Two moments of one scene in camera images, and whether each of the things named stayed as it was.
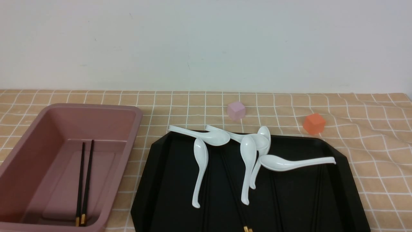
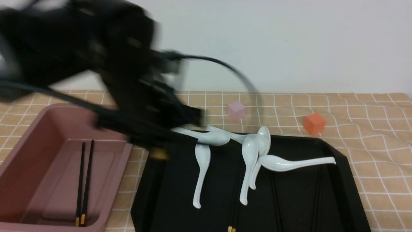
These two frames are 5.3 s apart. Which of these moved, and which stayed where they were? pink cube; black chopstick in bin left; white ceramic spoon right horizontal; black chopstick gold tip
Moved: black chopstick gold tip
Stayed: pink cube; white ceramic spoon right horizontal; black chopstick in bin left
